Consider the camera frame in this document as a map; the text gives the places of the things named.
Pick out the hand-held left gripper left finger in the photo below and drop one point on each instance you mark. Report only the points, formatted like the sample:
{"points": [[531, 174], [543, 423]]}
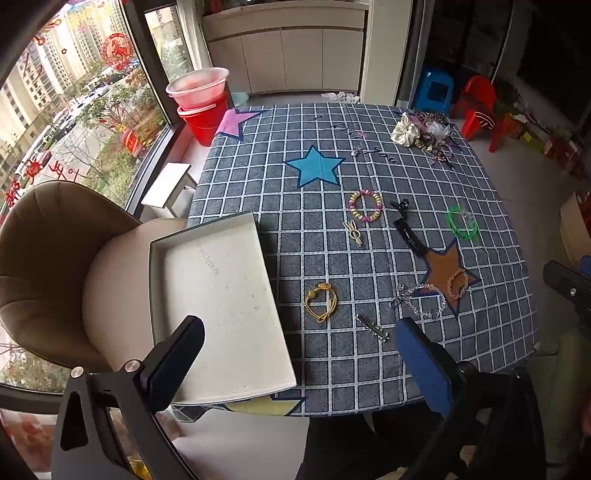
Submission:
{"points": [[178, 353]]}

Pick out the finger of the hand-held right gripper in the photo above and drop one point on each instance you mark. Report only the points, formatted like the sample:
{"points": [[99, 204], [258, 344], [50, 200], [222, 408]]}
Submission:
{"points": [[565, 284]]}

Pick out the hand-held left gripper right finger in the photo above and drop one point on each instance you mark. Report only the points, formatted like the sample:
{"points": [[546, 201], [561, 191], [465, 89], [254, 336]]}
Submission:
{"points": [[422, 364]]}

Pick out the silver metal hair clip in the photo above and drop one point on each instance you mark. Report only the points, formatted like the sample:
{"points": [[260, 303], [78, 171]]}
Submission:
{"points": [[371, 326]]}

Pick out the white shallow box tray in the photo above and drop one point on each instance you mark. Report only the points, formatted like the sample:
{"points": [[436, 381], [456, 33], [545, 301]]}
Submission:
{"points": [[221, 295]]}

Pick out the green translucent bangle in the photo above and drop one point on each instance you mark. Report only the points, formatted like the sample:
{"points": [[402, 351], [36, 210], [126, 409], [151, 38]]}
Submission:
{"points": [[455, 233]]}

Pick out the black scalloped hair clip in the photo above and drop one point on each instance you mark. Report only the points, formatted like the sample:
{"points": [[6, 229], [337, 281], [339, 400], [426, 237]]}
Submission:
{"points": [[413, 235]]}

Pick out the gold rabbit hair clip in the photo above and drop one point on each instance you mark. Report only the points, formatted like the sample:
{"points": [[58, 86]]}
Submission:
{"points": [[354, 234]]}

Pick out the cardboard box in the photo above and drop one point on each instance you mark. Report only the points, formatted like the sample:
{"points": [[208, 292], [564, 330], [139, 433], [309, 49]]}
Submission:
{"points": [[577, 226]]}

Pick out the pile of colourful boxes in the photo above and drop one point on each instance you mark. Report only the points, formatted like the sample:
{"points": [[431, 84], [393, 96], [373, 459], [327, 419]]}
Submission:
{"points": [[554, 145]]}

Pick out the beige upholstered chair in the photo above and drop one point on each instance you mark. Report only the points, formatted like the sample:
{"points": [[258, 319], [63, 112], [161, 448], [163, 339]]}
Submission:
{"points": [[46, 258]]}

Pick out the black claw hair clip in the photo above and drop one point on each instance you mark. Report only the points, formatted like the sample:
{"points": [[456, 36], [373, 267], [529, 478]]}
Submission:
{"points": [[400, 204]]}

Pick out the white low stool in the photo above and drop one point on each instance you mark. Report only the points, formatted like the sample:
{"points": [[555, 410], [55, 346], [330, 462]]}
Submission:
{"points": [[166, 182]]}

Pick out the blue checkered star tablecloth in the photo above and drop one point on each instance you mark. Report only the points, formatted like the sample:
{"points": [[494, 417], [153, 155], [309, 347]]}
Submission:
{"points": [[300, 221]]}

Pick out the pile of hair accessories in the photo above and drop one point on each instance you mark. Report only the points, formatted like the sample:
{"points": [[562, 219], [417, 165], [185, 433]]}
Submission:
{"points": [[438, 136]]}

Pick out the red plastic chair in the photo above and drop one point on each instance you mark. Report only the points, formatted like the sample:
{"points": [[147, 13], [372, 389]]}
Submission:
{"points": [[480, 99]]}

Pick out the cream satin scrunchie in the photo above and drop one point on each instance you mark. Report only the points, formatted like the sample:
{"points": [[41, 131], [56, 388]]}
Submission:
{"points": [[405, 131]]}

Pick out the small silver charm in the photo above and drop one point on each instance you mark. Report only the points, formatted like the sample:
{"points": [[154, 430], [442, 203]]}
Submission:
{"points": [[357, 151]]}

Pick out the red plastic bucket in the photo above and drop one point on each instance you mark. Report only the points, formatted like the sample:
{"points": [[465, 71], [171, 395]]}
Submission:
{"points": [[203, 124]]}

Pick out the blue plastic stool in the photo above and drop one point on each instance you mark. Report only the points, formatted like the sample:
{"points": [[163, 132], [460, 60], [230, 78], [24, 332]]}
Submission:
{"points": [[431, 90]]}

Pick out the white cloth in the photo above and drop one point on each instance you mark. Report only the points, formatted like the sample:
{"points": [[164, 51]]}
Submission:
{"points": [[341, 96]]}

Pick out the red window decal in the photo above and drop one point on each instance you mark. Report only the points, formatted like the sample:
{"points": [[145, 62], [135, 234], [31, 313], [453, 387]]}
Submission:
{"points": [[116, 50]]}

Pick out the white cabinet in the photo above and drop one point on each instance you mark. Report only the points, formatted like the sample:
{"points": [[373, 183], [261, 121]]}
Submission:
{"points": [[295, 55]]}

